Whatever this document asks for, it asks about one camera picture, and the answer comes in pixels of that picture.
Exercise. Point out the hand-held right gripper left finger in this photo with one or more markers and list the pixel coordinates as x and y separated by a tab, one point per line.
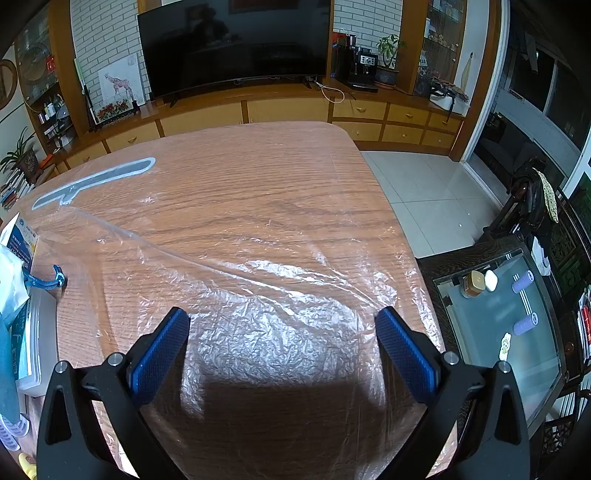
157	350

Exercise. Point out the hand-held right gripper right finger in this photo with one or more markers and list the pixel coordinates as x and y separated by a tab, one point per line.
406	355

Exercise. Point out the teal label dental floss box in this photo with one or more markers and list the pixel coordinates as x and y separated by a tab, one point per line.
34	341

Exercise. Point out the blue dental floss pick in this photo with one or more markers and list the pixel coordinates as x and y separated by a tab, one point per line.
46	279

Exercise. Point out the dark glass-top side table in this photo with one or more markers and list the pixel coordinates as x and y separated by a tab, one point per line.
498	369

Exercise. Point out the brown jar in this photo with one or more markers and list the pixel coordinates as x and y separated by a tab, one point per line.
473	285

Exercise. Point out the cartoon figure toy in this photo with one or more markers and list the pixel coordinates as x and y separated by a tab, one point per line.
505	346

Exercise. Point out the small white case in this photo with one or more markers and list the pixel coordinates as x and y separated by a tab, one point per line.
491	280

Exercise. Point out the purple hair roller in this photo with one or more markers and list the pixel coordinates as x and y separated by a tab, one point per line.
523	282
525	323

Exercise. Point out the clear plastic table cover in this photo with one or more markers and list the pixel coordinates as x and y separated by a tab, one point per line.
277	277

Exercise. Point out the teal cloth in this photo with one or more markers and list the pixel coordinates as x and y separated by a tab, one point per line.
7	369

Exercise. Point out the white plastic bag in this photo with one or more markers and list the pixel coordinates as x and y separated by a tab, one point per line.
11	281

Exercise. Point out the yellow object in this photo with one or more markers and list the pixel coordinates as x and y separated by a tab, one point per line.
27	466

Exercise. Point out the white printed leaflet box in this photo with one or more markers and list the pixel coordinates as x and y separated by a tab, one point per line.
21	235

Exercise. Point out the dark carved wooden chair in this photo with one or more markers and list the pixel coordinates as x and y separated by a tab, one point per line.
521	194

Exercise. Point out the green patterned cloth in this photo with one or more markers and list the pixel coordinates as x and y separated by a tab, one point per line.
548	196

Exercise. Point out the stack of books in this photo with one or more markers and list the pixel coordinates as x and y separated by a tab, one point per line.
14	189

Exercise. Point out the long-leaf plant in brown pot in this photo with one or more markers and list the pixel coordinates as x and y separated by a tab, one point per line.
28	164

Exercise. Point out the red flower picture on stand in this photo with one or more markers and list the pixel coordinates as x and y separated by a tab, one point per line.
111	110

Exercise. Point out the giraffe painting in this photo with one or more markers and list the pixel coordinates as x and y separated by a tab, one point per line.
117	83

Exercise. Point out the wooden television cabinet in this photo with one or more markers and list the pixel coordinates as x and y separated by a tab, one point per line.
286	110

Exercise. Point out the green potted plant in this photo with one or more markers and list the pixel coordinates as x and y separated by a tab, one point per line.
388	74

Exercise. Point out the black coffee machine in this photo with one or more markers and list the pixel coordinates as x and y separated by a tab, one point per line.
367	64

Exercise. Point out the black thermos jug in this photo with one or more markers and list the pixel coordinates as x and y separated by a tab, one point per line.
340	62

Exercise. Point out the black flat television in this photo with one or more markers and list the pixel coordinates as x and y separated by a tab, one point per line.
231	46

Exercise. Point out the glass-door wooden cabinet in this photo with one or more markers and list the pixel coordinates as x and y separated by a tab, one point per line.
438	41

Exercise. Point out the electric fan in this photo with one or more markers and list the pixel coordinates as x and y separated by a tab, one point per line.
33	57

